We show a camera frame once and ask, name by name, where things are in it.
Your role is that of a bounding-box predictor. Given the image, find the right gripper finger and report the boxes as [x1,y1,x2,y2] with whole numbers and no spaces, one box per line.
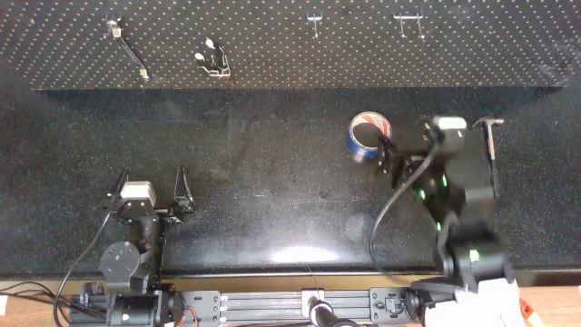
[377,135,398,176]

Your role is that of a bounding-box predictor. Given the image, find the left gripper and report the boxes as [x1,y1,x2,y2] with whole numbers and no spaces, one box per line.
[104,163,198,224]

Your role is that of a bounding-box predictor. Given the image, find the roll of blue tape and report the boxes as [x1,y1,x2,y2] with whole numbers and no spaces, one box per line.
[347,111,393,161]

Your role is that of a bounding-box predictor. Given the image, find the wrench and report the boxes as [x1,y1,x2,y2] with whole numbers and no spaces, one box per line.
[106,17,151,84]

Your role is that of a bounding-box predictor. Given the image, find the black and white pliers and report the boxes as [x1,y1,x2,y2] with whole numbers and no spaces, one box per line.
[193,37,236,86]

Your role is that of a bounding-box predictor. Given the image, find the hammer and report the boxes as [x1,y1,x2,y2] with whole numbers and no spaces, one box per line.
[471,116,506,197]

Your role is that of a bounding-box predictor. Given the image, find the red and yellow tool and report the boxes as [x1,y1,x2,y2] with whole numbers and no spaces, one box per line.
[518,297,546,327]

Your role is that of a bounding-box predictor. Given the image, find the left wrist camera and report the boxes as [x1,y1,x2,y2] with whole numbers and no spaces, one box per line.
[119,181,158,206]

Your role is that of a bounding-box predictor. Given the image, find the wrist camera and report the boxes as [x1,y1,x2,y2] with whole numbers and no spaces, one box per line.
[428,115,468,144]
[119,181,158,206]

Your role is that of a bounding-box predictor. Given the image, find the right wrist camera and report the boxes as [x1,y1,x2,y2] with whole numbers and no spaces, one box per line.
[428,115,468,144]

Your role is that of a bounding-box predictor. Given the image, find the thin black wires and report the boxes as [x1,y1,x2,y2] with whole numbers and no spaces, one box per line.
[0,280,105,320]

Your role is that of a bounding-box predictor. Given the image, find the mounting rail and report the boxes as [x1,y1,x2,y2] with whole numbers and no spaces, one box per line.
[67,280,455,327]

